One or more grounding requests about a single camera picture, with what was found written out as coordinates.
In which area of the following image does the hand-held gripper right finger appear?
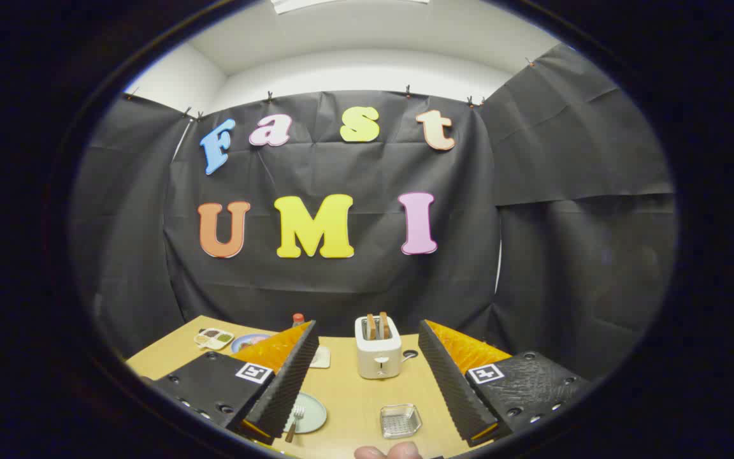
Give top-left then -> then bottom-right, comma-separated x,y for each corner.
418,319 -> 591,447

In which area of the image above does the cream white toaster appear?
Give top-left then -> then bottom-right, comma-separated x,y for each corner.
355,315 -> 403,381

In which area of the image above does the white divided condiment tray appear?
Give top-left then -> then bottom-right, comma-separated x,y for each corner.
194,328 -> 235,351

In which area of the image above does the pale green round plate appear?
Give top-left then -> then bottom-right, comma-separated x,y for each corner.
283,392 -> 328,435

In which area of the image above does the row of cloth clips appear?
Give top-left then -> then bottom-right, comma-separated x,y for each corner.
126,57 -> 536,122

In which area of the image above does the ceiling light panel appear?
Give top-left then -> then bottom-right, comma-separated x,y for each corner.
271,0 -> 431,15

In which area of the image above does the blue oval plate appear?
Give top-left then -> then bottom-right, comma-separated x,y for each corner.
231,333 -> 272,354

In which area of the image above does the metal fork wooden handle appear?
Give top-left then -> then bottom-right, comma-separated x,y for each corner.
285,406 -> 306,444

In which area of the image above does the metal wire cutlery basket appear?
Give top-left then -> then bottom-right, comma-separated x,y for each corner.
380,404 -> 422,439

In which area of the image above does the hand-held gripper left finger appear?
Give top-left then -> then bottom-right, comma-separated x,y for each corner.
144,321 -> 320,446

